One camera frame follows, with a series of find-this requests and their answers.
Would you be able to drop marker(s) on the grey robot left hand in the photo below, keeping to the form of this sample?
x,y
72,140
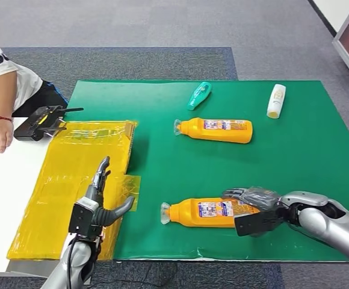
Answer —
x,y
100,183

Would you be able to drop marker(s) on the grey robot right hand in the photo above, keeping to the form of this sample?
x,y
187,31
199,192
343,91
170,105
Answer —
x,y
258,197

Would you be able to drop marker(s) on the black remote controller with antennas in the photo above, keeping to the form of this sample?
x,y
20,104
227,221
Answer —
x,y
34,125

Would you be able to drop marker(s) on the orange detergent bottle clear cap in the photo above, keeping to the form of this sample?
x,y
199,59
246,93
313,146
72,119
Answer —
x,y
217,135
186,213

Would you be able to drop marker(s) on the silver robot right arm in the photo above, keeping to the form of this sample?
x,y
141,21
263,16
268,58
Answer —
x,y
328,227

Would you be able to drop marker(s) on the person's left forearm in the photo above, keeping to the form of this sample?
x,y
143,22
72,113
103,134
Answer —
x,y
5,95

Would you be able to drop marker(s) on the white plastic bottle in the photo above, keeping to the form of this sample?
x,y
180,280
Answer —
x,y
276,100

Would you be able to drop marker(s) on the teal plastic bottle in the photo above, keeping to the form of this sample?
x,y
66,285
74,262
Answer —
x,y
199,95

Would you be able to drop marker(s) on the green table mat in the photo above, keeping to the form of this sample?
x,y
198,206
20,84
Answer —
x,y
282,167

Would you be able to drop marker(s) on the yellow taped cardboard sheet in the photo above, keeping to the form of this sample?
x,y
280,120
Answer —
x,y
63,179

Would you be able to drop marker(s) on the person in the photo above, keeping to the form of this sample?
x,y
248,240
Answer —
x,y
26,85

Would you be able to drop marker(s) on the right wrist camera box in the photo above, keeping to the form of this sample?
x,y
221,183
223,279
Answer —
x,y
252,223

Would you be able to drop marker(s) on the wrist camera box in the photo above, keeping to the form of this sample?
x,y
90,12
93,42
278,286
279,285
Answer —
x,y
252,223
82,219

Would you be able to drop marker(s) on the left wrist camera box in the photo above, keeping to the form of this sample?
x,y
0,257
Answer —
x,y
82,219

